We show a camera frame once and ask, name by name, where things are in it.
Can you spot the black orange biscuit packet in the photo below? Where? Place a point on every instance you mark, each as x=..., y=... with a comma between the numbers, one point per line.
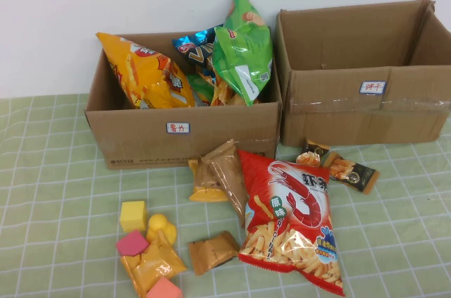
x=211, y=252
x=352, y=173
x=311, y=151

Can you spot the yellow cracker packet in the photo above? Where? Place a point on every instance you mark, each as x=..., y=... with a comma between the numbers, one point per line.
x=155, y=266

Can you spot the orange fries snack bag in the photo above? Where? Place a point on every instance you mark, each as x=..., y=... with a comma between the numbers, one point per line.
x=222, y=95

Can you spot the long brown snack packet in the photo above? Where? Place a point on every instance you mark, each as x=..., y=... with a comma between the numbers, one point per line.
x=229, y=178

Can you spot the small green snack bag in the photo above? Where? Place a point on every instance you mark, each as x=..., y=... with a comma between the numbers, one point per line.
x=198, y=86

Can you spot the yellow brown snack packet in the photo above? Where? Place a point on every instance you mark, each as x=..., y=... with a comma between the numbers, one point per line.
x=204, y=185

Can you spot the cardboard box with snack bags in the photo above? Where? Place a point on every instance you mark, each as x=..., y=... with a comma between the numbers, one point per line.
x=141, y=136

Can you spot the white handwritten label sticker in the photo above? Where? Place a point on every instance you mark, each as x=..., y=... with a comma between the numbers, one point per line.
x=178, y=128
x=372, y=87

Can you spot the green chip bag white label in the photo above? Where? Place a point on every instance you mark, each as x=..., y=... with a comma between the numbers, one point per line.
x=239, y=58

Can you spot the blue chip bag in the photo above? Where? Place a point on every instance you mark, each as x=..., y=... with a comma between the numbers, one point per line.
x=194, y=51

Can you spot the orange yellow chip bag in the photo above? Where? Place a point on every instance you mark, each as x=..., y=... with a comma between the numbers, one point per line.
x=141, y=69

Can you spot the red prawn cracker bag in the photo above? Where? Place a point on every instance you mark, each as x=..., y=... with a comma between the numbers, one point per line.
x=299, y=206

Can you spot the empty taped cardboard box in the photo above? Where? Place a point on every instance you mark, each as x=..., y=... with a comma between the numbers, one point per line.
x=334, y=118

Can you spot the yellow rubber duck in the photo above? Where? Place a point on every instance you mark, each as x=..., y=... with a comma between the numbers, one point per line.
x=160, y=225

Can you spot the tall green chip bag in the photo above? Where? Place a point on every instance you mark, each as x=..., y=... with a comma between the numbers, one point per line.
x=243, y=9

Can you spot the yellow foam cube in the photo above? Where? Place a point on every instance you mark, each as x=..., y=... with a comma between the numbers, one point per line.
x=133, y=215

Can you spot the pink foam block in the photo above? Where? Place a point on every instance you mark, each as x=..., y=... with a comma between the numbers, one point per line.
x=130, y=243

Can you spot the salmon foam block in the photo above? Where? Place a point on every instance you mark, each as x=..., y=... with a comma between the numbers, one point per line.
x=163, y=289

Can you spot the green checkered tablecloth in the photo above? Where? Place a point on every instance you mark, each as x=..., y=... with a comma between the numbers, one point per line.
x=53, y=189

